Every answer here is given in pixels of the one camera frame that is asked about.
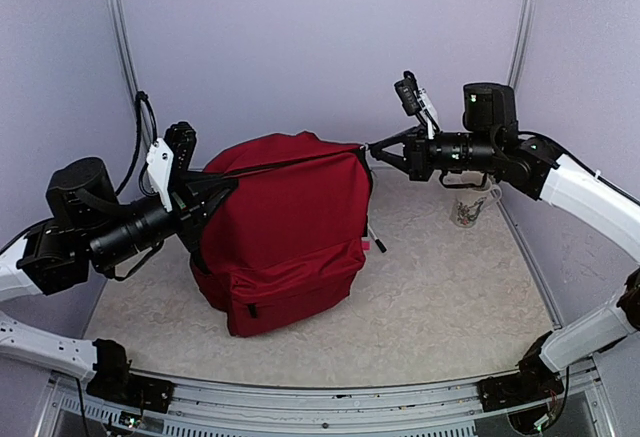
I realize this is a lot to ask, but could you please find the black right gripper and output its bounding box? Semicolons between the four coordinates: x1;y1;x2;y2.
374;121;501;179

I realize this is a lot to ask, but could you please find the red student backpack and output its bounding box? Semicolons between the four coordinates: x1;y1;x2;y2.
190;132;372;337

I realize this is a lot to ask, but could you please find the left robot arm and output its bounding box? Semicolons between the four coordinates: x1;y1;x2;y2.
1;157;238;402

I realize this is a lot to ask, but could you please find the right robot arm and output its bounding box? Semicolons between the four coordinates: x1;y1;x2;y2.
369;72;639;401

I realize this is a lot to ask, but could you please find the white ceramic mug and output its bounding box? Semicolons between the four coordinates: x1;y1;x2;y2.
450;185;502;228

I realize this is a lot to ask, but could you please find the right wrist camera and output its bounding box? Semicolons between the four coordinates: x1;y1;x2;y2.
394;70;441;140

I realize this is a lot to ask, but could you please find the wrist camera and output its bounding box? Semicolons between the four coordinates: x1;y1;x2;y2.
115;91;197;212
394;70;441;140

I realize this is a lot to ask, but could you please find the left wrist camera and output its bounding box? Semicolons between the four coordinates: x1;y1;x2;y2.
115;91;197;212

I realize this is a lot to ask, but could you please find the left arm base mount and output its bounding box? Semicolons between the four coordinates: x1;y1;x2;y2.
86;339;175;414

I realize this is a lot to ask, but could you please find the aluminium front rail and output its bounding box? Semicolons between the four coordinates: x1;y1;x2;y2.
33;360;620;436

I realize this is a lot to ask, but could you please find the right aluminium frame post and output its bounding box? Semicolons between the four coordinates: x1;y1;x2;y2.
507;0;537;89

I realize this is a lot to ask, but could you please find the aluminium frame post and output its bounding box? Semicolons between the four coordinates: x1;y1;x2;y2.
507;0;537;89
107;0;139;100

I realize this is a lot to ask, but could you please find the left aluminium frame post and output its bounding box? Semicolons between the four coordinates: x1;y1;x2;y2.
107;0;139;100

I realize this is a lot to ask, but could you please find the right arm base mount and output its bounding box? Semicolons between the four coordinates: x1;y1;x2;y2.
477;331;565;412

